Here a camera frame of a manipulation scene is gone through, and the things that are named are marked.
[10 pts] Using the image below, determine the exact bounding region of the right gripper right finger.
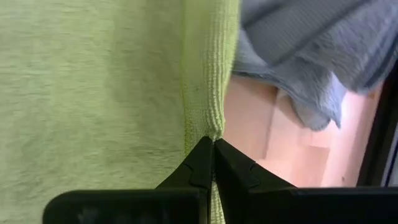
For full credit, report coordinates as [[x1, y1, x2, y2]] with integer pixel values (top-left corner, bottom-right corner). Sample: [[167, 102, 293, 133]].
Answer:
[[213, 138, 398, 224]]

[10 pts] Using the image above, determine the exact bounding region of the green microfiber towel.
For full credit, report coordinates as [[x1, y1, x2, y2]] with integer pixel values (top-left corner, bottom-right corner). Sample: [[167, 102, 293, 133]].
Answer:
[[0, 0, 242, 224]]

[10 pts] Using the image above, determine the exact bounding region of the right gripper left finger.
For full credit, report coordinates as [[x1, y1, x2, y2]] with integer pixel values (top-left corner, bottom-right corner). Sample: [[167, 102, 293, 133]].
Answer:
[[42, 136, 215, 224]]

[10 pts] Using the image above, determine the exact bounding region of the grey microfiber towel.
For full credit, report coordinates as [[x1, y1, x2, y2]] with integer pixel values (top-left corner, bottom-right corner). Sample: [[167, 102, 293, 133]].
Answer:
[[231, 0, 398, 131]]

